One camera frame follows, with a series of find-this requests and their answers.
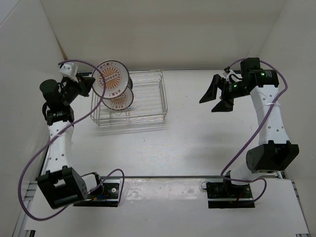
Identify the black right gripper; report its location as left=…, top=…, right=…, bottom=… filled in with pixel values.
left=199, top=74, right=249, bottom=113

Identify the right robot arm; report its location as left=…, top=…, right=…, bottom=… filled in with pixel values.
left=199, top=57, right=299, bottom=198

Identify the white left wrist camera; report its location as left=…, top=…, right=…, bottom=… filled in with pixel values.
left=59, top=62, right=78, bottom=80

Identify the orange sunburst patterned plate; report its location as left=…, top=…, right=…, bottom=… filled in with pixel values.
left=92, top=60, right=129, bottom=99

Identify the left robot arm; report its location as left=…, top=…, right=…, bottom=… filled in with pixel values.
left=38, top=76, right=104, bottom=209

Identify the aluminium table front rail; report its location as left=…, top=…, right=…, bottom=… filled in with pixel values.
left=40, top=174, right=294, bottom=181

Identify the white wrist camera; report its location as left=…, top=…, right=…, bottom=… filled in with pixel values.
left=59, top=62, right=78, bottom=80
left=223, top=67, right=239, bottom=83

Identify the white front board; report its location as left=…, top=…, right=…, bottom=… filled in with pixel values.
left=25, top=179, right=309, bottom=237

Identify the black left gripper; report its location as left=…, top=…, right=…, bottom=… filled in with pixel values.
left=61, top=74, right=96, bottom=106

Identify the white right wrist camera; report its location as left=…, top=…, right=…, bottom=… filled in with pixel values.
left=223, top=67, right=239, bottom=83

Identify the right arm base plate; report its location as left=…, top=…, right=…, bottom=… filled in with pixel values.
left=201, top=181, right=255, bottom=209

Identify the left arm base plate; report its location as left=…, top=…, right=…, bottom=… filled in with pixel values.
left=73, top=179, right=122, bottom=207

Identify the silver wire dish rack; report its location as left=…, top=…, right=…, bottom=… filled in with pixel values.
left=90, top=70, right=168, bottom=128

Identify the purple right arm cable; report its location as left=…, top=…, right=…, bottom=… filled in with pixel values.
left=220, top=58, right=289, bottom=205

